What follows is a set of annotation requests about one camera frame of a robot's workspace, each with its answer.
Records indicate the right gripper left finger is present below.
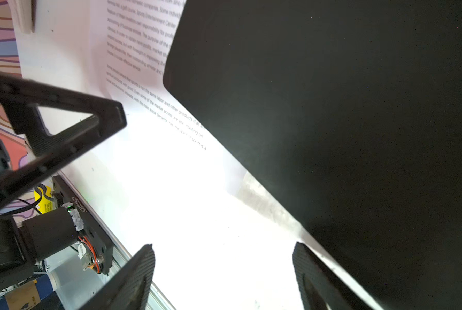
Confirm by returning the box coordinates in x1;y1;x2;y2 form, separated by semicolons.
81;244;156;310

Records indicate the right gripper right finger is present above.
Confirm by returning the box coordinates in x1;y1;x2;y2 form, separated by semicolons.
292;242;370;310

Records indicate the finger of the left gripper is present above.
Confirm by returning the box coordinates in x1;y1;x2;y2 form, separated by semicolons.
0;73;127;210

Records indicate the printed paper sheet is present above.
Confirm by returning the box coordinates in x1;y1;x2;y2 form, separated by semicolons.
89;1;246;195

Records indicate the red folder with black interior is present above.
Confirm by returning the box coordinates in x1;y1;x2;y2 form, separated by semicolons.
163;1;462;309

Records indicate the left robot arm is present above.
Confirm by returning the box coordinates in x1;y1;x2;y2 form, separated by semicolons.
0;72;127;290

